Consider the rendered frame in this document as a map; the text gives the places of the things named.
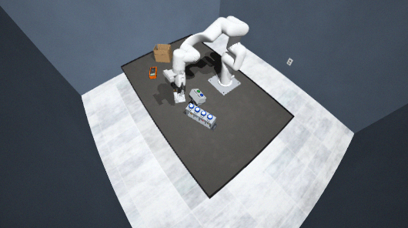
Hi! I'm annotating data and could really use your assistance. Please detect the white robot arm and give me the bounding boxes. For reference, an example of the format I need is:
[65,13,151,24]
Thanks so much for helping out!
[163,16,249,87]

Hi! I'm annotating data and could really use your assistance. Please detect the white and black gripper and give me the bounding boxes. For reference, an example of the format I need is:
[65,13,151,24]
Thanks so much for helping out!
[173,72,186,94]

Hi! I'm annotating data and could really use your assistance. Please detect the white control panel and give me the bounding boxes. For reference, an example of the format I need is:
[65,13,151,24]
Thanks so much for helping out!
[189,89,206,106]

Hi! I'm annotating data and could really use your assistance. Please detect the small brown cardboard box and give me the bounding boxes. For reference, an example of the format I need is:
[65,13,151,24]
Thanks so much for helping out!
[153,44,172,62]

